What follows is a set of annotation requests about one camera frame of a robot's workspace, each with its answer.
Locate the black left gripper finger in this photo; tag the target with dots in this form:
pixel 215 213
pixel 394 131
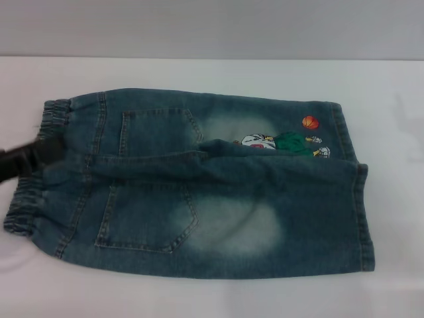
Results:
pixel 30 155

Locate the blue denim shorts with cartoon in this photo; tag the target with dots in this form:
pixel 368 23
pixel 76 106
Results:
pixel 232 185

